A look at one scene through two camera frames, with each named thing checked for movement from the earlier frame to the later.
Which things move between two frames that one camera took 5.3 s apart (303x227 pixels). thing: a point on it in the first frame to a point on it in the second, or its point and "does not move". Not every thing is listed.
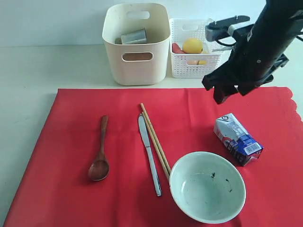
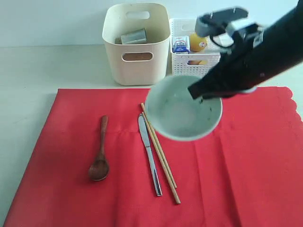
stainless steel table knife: [145, 136] does not move
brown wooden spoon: [99, 169] does not move
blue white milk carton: [232, 135] to [181, 44]
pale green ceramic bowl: [208, 187] to [174, 113]
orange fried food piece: [192, 62] does not move
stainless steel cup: [137, 37] does not move
